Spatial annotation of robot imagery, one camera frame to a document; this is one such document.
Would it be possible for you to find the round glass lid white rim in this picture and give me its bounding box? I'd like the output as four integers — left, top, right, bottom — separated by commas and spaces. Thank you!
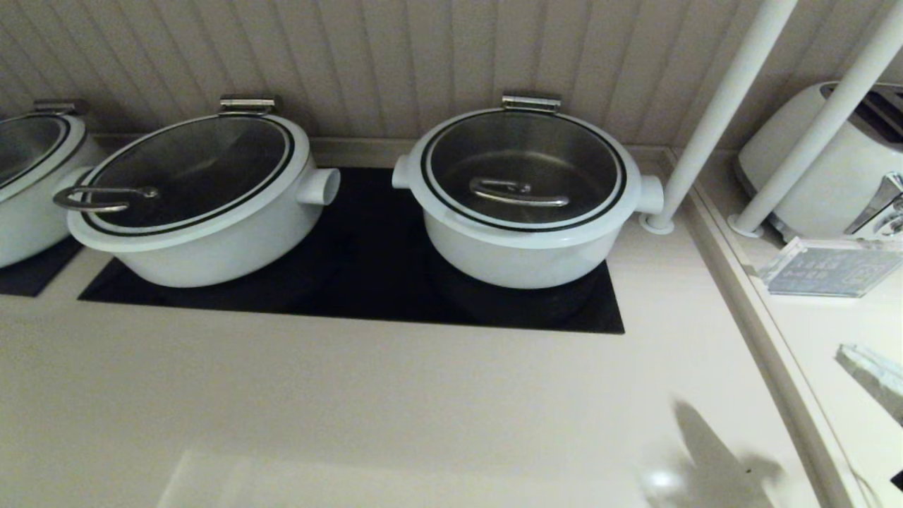
408, 107, 644, 249

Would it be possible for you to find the white round pot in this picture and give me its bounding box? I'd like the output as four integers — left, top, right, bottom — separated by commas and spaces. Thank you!
392, 154, 665, 290

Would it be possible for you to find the white oval pot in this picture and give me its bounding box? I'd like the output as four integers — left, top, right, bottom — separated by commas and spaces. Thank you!
0, 120, 108, 270
71, 138, 341, 289

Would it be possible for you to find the oval glass lid white rim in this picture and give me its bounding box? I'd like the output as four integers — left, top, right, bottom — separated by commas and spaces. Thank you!
54, 114, 312, 253
0, 113, 90, 207

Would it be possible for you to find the clear acrylic sign holder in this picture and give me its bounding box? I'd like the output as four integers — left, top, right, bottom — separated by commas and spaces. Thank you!
758, 236, 903, 298

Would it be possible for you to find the white toaster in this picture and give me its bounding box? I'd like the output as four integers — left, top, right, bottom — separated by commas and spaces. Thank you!
732, 83, 903, 242

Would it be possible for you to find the white round pole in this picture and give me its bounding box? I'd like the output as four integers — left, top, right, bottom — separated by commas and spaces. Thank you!
727, 0, 903, 238
638, 0, 799, 236

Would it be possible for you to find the black glass cooktop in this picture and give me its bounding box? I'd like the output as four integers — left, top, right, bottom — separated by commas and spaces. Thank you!
0, 236, 86, 298
79, 167, 626, 334

